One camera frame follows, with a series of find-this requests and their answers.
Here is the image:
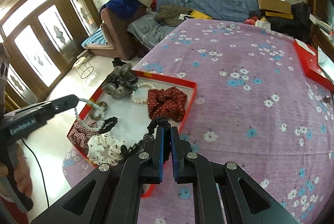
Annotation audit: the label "red plaid scrunchie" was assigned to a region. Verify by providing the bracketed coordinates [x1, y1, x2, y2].
[67, 121, 99, 149]

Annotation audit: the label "white cherry print scrunchie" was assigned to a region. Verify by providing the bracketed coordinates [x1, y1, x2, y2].
[87, 133, 126, 166]

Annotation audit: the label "grey organza scrunchie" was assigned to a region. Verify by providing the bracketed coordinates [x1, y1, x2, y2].
[101, 62, 138, 100]

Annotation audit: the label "black beaded hair tie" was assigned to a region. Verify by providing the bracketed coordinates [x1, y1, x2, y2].
[142, 116, 174, 165]

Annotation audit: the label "large white pearl bracelet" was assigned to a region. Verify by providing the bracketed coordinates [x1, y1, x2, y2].
[130, 82, 157, 105]

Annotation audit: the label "red polka dot scrunchie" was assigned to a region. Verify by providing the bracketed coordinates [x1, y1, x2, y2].
[147, 87, 187, 122]

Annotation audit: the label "sequined black hair claw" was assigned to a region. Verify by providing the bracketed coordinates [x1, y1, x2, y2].
[120, 140, 145, 161]

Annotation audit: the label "person left hand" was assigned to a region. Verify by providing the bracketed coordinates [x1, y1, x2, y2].
[1, 143, 32, 198]

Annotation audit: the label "red tray box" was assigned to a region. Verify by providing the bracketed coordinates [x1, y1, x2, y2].
[66, 69, 198, 199]

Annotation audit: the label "wooden glass door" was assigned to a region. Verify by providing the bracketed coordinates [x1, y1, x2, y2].
[1, 0, 101, 110]

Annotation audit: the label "purple floral bedspread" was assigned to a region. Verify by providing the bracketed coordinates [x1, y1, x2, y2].
[135, 20, 333, 223]

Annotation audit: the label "brown armchair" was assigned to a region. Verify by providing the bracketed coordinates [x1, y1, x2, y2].
[84, 5, 149, 60]

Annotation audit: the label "blue jacket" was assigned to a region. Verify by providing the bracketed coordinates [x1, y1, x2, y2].
[105, 0, 143, 20]

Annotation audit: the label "dark red hair clip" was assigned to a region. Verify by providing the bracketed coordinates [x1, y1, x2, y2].
[322, 95, 332, 104]

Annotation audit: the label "olive green jacket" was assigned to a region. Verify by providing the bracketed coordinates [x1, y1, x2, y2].
[154, 5, 193, 27]

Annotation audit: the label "red box lid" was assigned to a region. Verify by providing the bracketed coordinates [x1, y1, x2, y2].
[294, 39, 333, 91]

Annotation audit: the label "folded white paper sheets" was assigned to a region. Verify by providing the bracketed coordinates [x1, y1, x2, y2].
[318, 46, 334, 82]

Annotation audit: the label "yellow shopping bag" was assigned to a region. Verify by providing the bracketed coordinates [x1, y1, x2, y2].
[189, 10, 213, 20]

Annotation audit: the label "brown cardboard box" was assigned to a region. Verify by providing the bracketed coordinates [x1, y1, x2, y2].
[258, 0, 293, 20]

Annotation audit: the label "black bag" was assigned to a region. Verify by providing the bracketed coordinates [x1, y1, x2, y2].
[291, 2, 311, 26]

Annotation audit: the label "wire frame stool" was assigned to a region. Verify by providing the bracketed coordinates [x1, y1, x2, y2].
[72, 57, 94, 79]

